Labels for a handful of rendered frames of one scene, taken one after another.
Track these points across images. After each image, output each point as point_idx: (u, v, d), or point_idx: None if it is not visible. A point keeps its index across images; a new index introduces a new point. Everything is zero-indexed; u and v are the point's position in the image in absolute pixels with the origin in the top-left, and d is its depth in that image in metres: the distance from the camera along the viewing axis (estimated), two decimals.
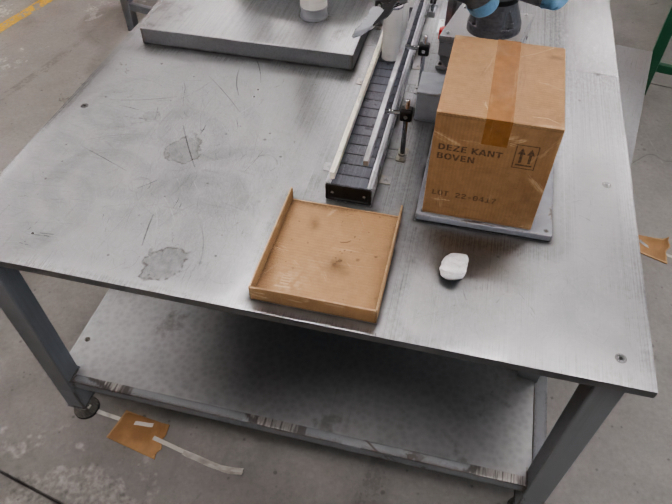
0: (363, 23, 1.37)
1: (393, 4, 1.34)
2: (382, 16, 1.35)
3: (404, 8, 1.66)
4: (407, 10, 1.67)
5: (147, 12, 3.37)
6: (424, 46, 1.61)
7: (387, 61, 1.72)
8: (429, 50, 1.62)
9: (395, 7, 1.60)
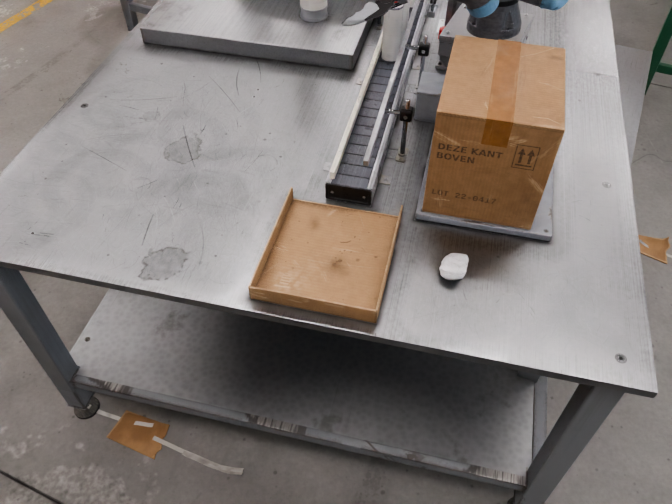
0: (356, 14, 1.37)
1: (389, 6, 1.34)
2: (376, 14, 1.36)
3: (404, 8, 1.66)
4: (407, 10, 1.67)
5: (147, 12, 3.37)
6: (424, 46, 1.61)
7: (387, 61, 1.72)
8: (429, 50, 1.62)
9: (395, 7, 1.60)
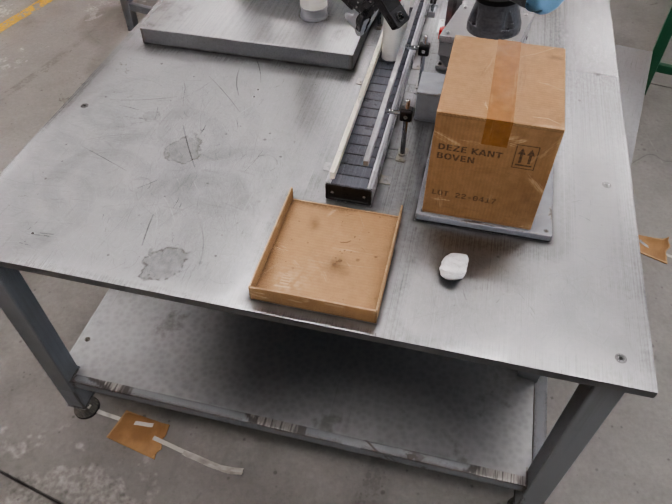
0: (368, 25, 1.51)
1: None
2: (379, 10, 1.49)
3: (404, 8, 1.66)
4: (407, 10, 1.67)
5: (147, 12, 3.37)
6: (424, 46, 1.61)
7: (387, 61, 1.72)
8: (429, 50, 1.62)
9: None
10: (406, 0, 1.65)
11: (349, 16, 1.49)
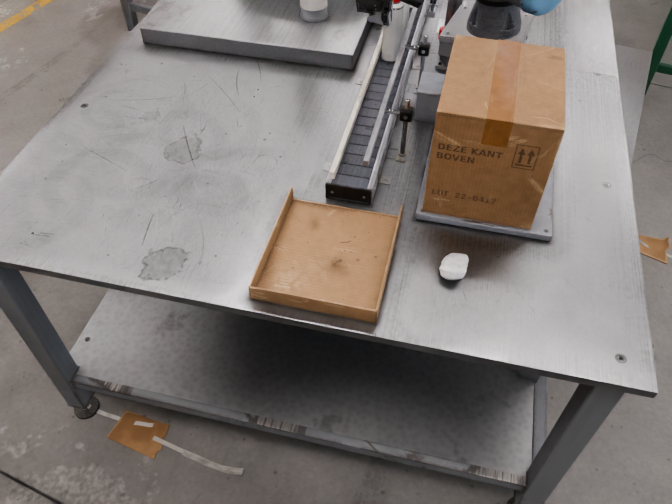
0: (391, 13, 1.54)
1: None
2: None
3: (404, 8, 1.66)
4: (407, 10, 1.67)
5: (147, 12, 3.37)
6: (424, 46, 1.61)
7: (387, 61, 1.72)
8: (429, 50, 1.62)
9: (395, 7, 1.60)
10: None
11: (372, 18, 1.53)
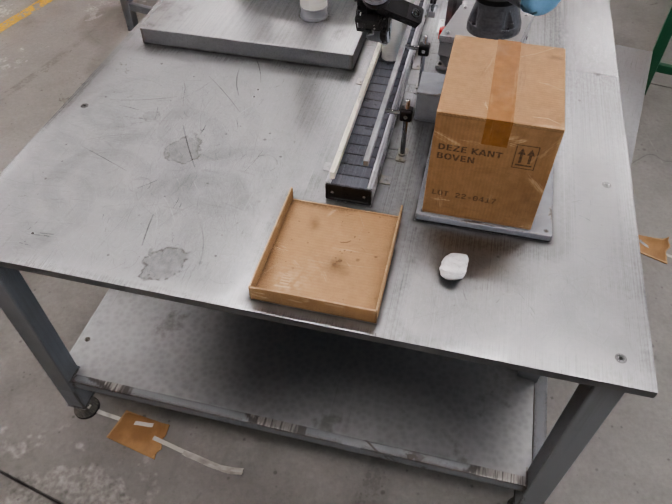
0: (390, 32, 1.58)
1: None
2: None
3: None
4: None
5: (147, 12, 3.37)
6: (424, 46, 1.61)
7: (387, 61, 1.72)
8: (429, 50, 1.62)
9: None
10: (406, 0, 1.65)
11: (371, 36, 1.57)
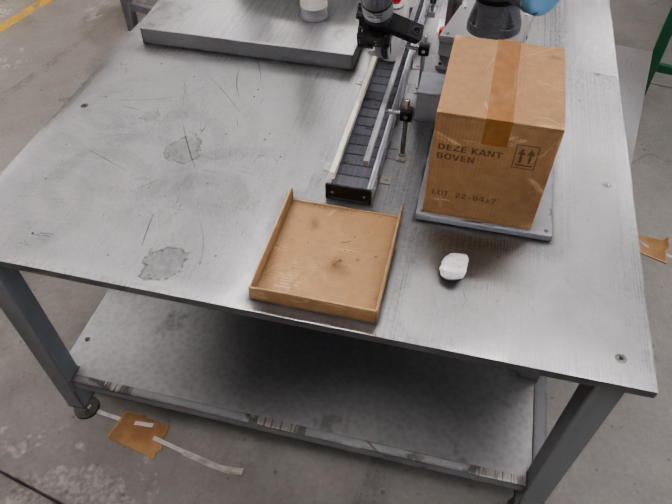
0: (391, 47, 1.62)
1: None
2: None
3: (404, 8, 1.66)
4: (407, 10, 1.67)
5: (147, 12, 3.37)
6: (424, 46, 1.61)
7: (387, 61, 1.72)
8: (429, 50, 1.62)
9: (395, 7, 1.60)
10: (406, 0, 1.65)
11: (372, 52, 1.60)
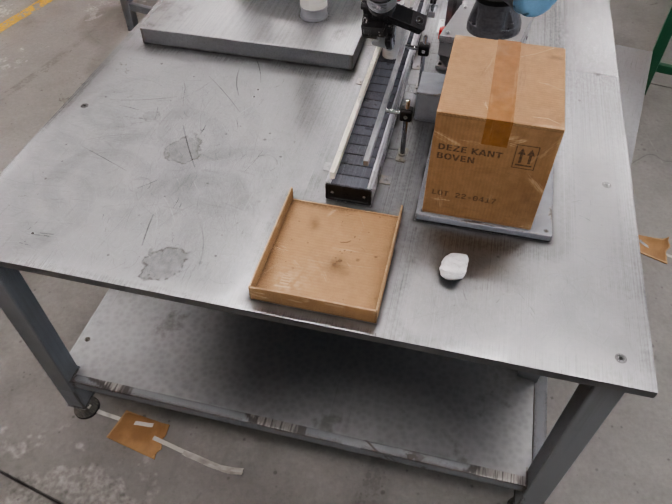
0: (394, 38, 1.65)
1: None
2: None
3: None
4: None
5: (147, 12, 3.37)
6: (424, 46, 1.61)
7: (388, 59, 1.72)
8: (429, 50, 1.62)
9: None
10: (406, 0, 1.65)
11: (376, 42, 1.63)
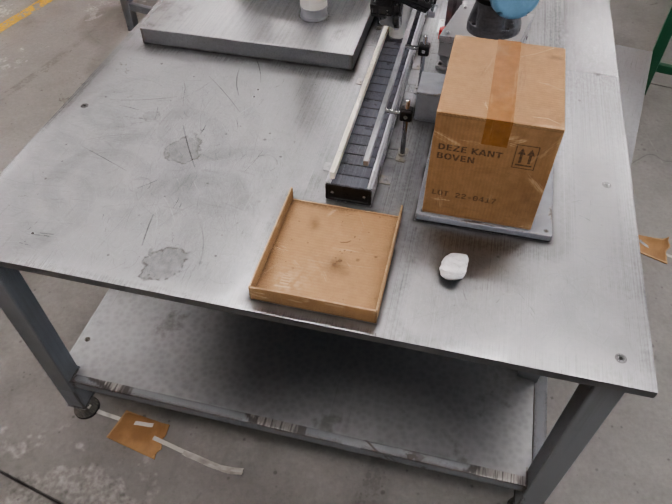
0: (401, 17, 1.72)
1: None
2: None
3: None
4: None
5: (147, 12, 3.37)
6: (424, 46, 1.61)
7: (395, 39, 1.80)
8: (429, 50, 1.62)
9: None
10: None
11: (384, 21, 1.71)
